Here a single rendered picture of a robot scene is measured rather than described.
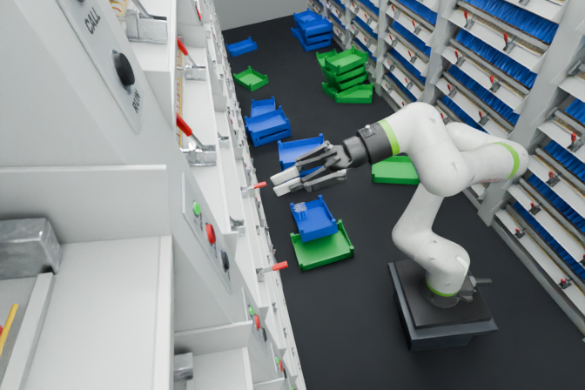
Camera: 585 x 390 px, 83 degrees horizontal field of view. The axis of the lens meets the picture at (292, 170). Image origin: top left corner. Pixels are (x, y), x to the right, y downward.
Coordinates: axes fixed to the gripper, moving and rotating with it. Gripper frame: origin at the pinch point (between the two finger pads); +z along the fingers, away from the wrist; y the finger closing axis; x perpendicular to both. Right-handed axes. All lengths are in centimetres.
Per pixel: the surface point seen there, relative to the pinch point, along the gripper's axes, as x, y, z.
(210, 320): -36, 44, 4
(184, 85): -31.3, -4.6, 8.8
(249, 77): 103, -250, 18
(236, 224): -13.1, 17.3, 9.6
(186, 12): -36.9, -25.6, 4.6
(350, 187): 111, -78, -23
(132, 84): -53, 40, -2
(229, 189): -11.1, 5.9, 10.8
